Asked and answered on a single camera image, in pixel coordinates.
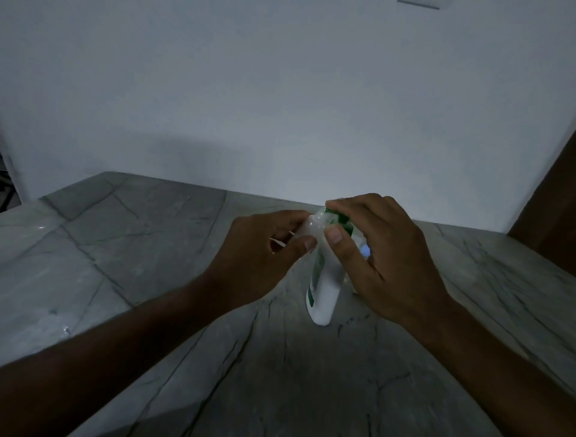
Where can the person's left forearm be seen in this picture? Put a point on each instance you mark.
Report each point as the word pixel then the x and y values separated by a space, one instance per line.
pixel 112 355

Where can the brown wooden door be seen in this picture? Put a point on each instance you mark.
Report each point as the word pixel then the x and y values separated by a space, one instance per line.
pixel 551 216

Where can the person's right thumb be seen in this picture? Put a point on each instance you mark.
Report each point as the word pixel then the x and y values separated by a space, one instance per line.
pixel 346 254

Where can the person's left thumb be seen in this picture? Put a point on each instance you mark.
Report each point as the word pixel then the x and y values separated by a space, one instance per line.
pixel 294 256

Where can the person's right forearm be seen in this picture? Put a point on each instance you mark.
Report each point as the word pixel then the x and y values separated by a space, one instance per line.
pixel 499 382

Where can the white bottle with green label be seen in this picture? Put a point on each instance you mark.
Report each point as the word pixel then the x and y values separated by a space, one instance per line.
pixel 326 288

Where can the dark metal frame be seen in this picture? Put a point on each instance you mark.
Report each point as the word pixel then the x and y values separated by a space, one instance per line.
pixel 6 189

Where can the person's right hand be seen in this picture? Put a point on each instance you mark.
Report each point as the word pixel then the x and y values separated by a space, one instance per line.
pixel 396 265

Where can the person's left hand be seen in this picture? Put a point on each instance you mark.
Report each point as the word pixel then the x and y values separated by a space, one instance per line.
pixel 245 261

